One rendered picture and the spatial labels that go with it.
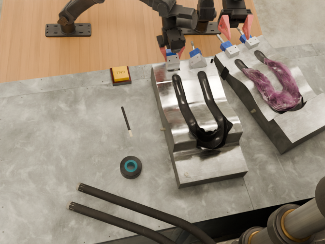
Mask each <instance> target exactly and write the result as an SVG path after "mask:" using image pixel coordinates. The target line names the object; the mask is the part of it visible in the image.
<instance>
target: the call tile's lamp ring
mask: <svg viewBox="0 0 325 244"><path fill-rule="evenodd" d="M127 70H128V75H129V79H130V80H124V81H117V82H114V78H113V73H112V68H110V72H111V77H112V82H113V84H114V83H121V82H128V81H131V76H130V72H129V67H128V66H127Z"/></svg>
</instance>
